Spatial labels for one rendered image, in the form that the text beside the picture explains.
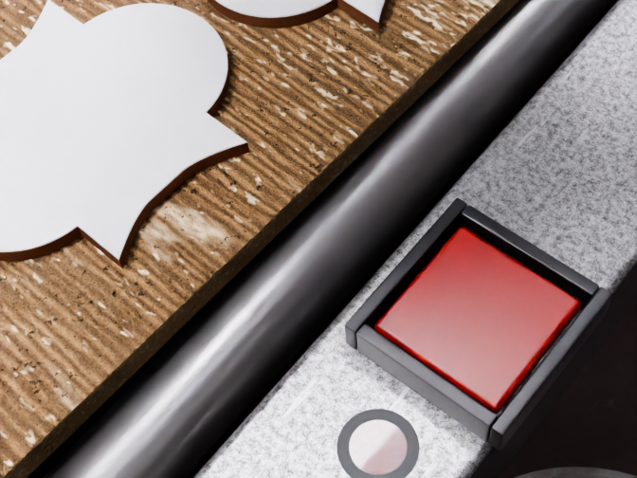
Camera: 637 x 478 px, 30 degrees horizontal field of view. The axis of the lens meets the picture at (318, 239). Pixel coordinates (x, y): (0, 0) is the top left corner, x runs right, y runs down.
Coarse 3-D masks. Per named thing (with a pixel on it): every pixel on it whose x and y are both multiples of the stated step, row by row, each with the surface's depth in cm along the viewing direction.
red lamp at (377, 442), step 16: (368, 432) 46; (384, 432) 46; (400, 432) 46; (352, 448) 46; (368, 448) 46; (384, 448) 46; (400, 448) 46; (368, 464) 46; (384, 464) 46; (400, 464) 45
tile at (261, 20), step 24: (216, 0) 55; (240, 0) 54; (264, 0) 54; (288, 0) 54; (312, 0) 54; (336, 0) 54; (360, 0) 54; (384, 0) 54; (264, 24) 54; (288, 24) 54
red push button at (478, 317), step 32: (448, 256) 49; (480, 256) 48; (416, 288) 48; (448, 288) 48; (480, 288) 48; (512, 288) 48; (544, 288) 48; (384, 320) 47; (416, 320) 47; (448, 320) 47; (480, 320) 47; (512, 320) 47; (544, 320) 47; (416, 352) 46; (448, 352) 46; (480, 352) 46; (512, 352) 46; (544, 352) 46; (480, 384) 46; (512, 384) 45
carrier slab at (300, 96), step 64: (0, 0) 56; (64, 0) 56; (128, 0) 56; (192, 0) 56; (448, 0) 55; (512, 0) 56; (256, 64) 53; (320, 64) 53; (384, 64) 53; (448, 64) 54; (256, 128) 52; (320, 128) 51; (384, 128) 53; (192, 192) 50; (256, 192) 50; (320, 192) 51; (64, 256) 49; (128, 256) 49; (192, 256) 48; (0, 320) 47; (64, 320) 47; (128, 320) 47; (0, 384) 46; (64, 384) 46; (0, 448) 45
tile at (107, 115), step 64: (0, 64) 53; (64, 64) 53; (128, 64) 53; (192, 64) 53; (0, 128) 51; (64, 128) 51; (128, 128) 51; (192, 128) 51; (0, 192) 50; (64, 192) 49; (128, 192) 49; (0, 256) 48
